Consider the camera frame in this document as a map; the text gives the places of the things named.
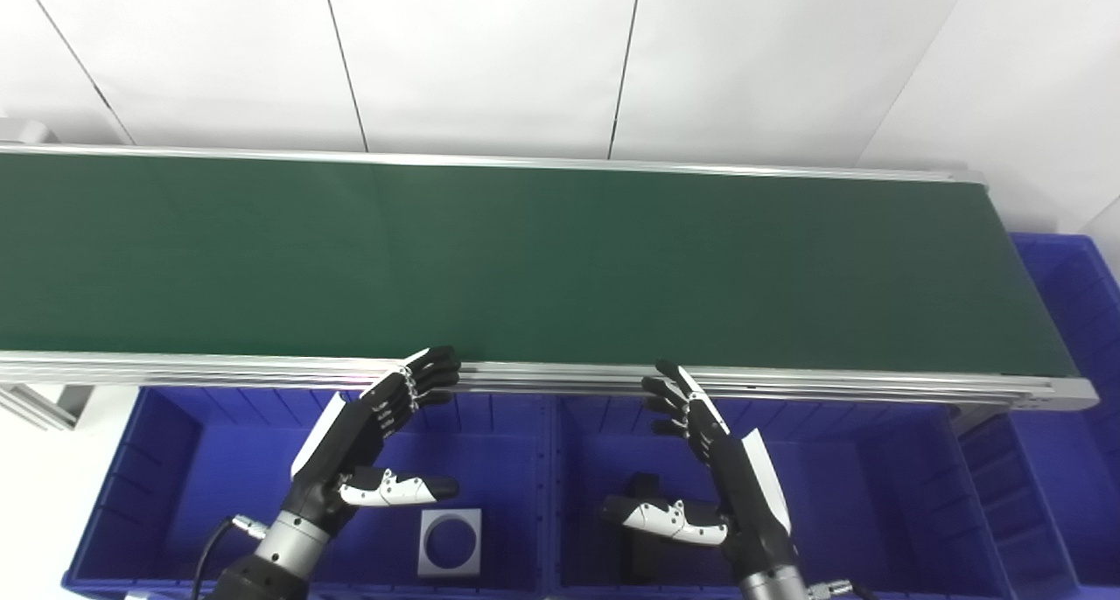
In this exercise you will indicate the black part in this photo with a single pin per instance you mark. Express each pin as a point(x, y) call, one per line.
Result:
point(643, 486)

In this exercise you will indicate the aluminium conveyor leg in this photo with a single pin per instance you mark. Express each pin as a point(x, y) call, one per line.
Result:
point(44, 403)

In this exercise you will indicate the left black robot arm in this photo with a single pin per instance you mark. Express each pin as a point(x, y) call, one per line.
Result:
point(280, 556)

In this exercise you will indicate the blue plastic bin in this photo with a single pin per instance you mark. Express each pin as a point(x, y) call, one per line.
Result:
point(866, 504)
point(1063, 408)
point(219, 495)

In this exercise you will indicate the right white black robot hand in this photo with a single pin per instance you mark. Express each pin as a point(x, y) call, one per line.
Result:
point(752, 495)

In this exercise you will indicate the white square part with hole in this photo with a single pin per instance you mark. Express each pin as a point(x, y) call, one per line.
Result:
point(429, 523)

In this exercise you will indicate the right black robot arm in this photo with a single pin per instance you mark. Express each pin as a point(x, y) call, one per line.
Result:
point(774, 584)

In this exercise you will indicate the grey conveyor end housing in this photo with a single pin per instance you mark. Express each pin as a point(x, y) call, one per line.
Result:
point(22, 131)

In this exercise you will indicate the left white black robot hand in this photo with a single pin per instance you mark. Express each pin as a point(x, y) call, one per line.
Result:
point(346, 447)

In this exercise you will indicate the green conveyor belt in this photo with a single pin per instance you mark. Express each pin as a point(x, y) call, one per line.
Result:
point(569, 259)

